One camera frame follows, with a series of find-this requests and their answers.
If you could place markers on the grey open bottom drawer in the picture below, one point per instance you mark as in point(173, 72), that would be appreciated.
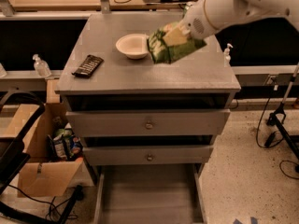
point(150, 194)

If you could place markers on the dark chocolate bar wrapper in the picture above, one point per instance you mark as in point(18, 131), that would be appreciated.
point(88, 66)

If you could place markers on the clear sanitizer bottle left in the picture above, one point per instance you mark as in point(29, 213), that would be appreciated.
point(41, 66)

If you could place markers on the black chair frame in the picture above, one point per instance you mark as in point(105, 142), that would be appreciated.
point(12, 159)

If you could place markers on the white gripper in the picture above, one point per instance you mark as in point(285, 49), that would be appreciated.
point(196, 21)

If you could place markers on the cardboard box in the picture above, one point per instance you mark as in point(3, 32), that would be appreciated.
point(42, 175)

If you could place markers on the grey middle drawer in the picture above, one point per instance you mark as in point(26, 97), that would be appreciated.
point(135, 155)

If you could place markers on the white paper bowl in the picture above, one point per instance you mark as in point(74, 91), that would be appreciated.
point(133, 46)

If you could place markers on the snack bags in box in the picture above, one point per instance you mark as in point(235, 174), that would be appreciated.
point(65, 145)

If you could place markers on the grey top drawer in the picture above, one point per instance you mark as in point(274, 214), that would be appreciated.
point(135, 123)

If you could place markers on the small pump bottle right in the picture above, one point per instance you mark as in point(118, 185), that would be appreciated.
point(226, 53)

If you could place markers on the grey drawer cabinet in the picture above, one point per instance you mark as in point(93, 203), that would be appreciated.
point(200, 81)

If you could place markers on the green jalapeno chip bag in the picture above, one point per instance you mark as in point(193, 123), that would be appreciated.
point(161, 53)

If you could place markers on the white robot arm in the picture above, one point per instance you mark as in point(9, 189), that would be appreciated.
point(235, 12)

